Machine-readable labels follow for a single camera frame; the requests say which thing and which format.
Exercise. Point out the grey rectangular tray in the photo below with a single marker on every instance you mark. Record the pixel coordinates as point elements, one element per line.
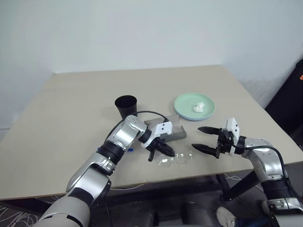
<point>178,136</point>

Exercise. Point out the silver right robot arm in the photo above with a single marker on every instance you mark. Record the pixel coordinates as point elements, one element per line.
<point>265,160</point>

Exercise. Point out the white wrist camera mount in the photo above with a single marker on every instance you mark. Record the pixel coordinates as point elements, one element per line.
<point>162,128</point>
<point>233,126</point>

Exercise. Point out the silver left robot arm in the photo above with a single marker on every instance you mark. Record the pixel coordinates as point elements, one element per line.
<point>123,134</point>

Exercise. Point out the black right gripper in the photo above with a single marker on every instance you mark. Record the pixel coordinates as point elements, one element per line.
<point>225,143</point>

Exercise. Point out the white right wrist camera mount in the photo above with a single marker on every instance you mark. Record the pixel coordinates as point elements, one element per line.
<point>233,126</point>

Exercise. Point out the black table leg frame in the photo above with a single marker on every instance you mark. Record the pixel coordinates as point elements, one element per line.
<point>236,188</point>

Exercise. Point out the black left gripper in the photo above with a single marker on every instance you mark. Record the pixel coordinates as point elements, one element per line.
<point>154,143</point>

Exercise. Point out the small white crumpled object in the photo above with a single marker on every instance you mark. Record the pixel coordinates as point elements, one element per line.
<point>198,108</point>

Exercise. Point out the mint green plate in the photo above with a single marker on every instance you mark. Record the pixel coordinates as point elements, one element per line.
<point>184,106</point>

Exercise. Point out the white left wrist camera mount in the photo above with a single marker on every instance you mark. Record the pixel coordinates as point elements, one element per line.
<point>162,128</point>

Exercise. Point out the clear plastic cup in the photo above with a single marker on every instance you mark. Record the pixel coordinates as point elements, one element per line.
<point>181,158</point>

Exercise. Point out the black cup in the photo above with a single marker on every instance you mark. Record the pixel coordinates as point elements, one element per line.
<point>127,110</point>

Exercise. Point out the white shoe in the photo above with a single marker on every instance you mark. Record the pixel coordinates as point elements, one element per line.
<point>225,216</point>

